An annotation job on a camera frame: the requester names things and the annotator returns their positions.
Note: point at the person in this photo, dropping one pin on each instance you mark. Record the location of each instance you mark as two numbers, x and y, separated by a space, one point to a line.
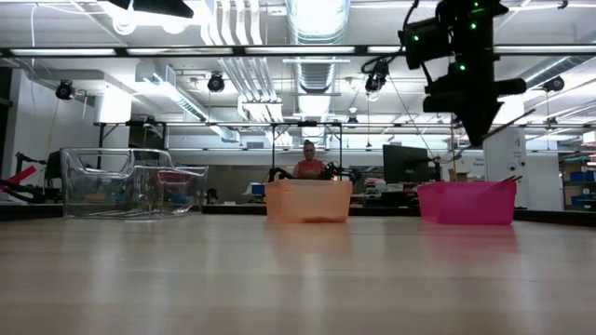
309 168

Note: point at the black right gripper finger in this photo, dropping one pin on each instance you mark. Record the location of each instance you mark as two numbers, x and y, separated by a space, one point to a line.
465 123
484 118

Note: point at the orange plastic bin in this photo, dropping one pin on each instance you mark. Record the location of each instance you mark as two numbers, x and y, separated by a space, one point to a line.
307 200

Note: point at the black overhead beam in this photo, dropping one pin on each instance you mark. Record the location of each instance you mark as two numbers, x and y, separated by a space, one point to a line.
279 51

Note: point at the white pillar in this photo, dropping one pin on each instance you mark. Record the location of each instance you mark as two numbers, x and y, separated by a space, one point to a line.
505 158

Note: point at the black computer monitor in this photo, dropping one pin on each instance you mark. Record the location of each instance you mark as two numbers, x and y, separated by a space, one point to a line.
405 164
53 165

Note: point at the brown cardboard box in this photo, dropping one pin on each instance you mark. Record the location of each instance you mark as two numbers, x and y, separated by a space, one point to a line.
458 176

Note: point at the silver ventilation duct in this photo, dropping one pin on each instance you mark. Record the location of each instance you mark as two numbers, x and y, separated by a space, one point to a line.
316 76

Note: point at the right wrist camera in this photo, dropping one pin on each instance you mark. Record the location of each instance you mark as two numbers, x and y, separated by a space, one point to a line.
426 42

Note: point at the black aluminium table frame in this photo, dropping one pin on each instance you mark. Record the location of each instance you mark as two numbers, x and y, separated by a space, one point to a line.
242 210

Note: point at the blue storage bins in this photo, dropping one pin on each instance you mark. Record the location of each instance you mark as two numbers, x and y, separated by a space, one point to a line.
582 177

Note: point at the black ceiling spotlight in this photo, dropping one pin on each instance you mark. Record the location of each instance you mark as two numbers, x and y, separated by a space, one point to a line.
554 84
216 84
64 90

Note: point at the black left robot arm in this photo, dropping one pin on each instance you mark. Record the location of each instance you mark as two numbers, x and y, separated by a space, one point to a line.
158 7

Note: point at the clear plastic bin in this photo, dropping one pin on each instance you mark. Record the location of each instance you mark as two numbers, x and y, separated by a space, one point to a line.
116 195

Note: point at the black hanging camera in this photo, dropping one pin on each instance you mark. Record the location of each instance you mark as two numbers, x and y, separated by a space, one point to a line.
376 79

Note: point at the red plastic bin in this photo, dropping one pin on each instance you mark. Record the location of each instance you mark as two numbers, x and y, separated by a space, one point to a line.
465 205

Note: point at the black background robot arm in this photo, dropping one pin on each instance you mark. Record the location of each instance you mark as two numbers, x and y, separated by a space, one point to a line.
279 173
342 173

